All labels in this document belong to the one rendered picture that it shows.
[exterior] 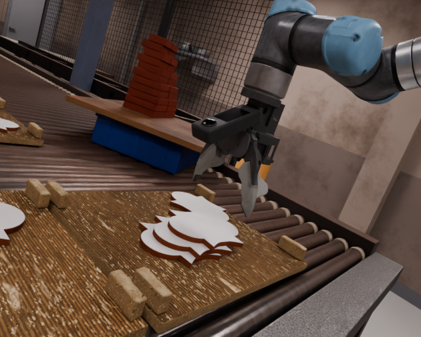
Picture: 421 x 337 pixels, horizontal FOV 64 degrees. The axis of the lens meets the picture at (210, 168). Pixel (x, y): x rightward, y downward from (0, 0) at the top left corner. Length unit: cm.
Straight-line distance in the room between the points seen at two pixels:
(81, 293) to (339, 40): 45
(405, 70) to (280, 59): 18
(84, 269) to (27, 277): 7
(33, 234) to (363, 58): 50
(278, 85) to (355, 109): 349
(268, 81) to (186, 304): 36
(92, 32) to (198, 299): 201
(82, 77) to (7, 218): 185
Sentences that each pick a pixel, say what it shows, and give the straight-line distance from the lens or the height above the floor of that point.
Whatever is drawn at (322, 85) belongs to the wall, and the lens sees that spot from 429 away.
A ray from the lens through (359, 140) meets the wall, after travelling 396.
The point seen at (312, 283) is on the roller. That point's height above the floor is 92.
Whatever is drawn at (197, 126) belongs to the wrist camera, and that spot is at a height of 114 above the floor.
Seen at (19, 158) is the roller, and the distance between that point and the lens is 87.
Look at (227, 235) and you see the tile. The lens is 62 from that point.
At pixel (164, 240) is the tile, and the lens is 55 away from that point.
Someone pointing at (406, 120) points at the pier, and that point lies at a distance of 370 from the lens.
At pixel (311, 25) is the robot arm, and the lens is 54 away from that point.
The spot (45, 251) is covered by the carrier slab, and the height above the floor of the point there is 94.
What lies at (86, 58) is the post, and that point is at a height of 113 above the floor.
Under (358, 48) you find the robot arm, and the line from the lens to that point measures 50.
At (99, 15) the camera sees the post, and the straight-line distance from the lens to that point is 233.
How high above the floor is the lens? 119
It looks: 12 degrees down
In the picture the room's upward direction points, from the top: 20 degrees clockwise
